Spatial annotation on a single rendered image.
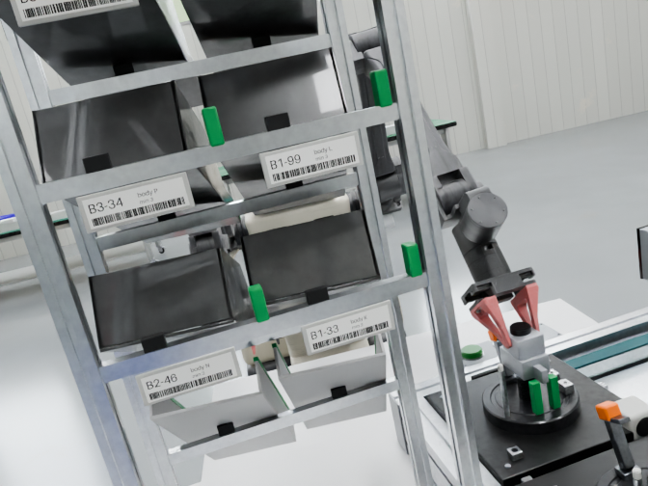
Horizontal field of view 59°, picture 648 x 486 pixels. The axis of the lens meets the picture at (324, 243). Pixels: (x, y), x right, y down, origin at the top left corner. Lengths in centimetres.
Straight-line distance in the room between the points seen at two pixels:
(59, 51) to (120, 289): 24
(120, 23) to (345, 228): 29
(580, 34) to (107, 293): 997
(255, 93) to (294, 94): 4
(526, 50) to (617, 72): 158
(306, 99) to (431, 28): 887
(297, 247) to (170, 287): 13
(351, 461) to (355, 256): 58
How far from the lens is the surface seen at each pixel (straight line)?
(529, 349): 89
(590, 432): 91
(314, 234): 58
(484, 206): 86
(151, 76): 66
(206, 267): 57
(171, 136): 53
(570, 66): 1025
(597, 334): 119
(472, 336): 144
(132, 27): 61
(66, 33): 62
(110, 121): 56
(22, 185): 50
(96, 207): 50
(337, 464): 109
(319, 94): 55
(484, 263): 91
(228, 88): 57
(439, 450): 91
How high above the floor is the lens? 150
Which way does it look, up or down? 15 degrees down
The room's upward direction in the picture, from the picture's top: 12 degrees counter-clockwise
